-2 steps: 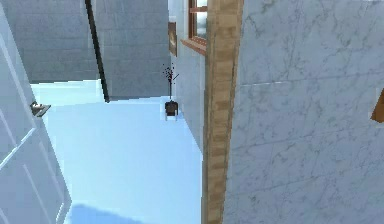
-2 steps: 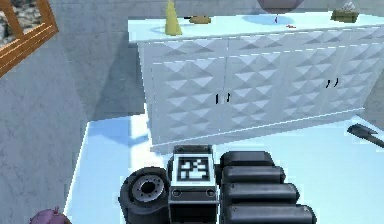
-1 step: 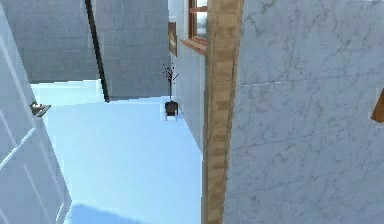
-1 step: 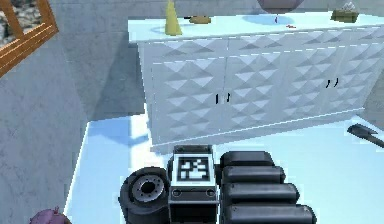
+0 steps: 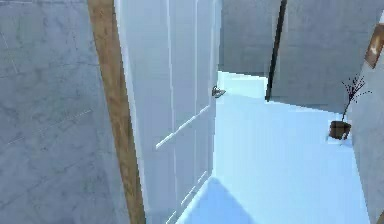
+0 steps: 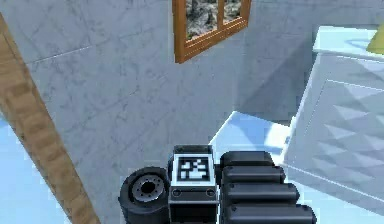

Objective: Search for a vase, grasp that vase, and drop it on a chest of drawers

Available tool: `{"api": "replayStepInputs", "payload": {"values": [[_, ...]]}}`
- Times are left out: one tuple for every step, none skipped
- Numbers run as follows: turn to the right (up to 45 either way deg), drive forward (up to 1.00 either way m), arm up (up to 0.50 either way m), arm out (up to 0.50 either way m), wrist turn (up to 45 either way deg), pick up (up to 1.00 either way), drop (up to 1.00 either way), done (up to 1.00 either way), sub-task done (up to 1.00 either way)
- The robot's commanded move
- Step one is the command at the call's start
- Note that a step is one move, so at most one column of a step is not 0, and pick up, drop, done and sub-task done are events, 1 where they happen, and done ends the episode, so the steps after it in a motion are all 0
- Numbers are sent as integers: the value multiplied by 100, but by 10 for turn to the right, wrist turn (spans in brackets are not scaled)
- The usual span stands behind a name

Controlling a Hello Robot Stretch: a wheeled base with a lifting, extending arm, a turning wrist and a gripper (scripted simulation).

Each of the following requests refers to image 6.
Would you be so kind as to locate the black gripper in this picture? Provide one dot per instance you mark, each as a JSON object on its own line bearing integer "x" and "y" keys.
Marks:
{"x": 144, "y": 195}

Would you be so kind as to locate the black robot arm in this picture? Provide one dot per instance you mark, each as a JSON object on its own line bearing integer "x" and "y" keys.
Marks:
{"x": 253, "y": 196}

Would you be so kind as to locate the wooden framed window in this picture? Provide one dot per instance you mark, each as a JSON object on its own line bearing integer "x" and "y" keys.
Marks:
{"x": 213, "y": 28}

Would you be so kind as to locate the white cabinet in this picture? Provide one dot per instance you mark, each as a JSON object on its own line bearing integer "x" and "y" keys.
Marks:
{"x": 340, "y": 133}

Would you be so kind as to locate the yellow green round object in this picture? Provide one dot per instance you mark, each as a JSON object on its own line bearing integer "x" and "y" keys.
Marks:
{"x": 378, "y": 43}

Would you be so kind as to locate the wooden door frame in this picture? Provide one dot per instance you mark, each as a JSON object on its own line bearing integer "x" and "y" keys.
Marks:
{"x": 36, "y": 133}

